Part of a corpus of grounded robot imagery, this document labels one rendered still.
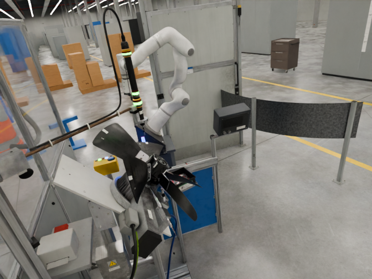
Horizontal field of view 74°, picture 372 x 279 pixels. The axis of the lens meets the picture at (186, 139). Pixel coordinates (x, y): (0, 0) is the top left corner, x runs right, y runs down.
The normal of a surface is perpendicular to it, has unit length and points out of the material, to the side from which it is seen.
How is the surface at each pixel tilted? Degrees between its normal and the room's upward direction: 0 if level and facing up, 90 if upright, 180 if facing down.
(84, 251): 0
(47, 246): 0
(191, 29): 91
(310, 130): 90
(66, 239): 0
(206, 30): 90
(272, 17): 90
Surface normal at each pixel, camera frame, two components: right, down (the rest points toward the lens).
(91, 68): 0.49, 0.34
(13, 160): 0.78, 0.19
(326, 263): -0.13, -0.88
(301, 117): -0.46, 0.46
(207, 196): 0.29, 0.40
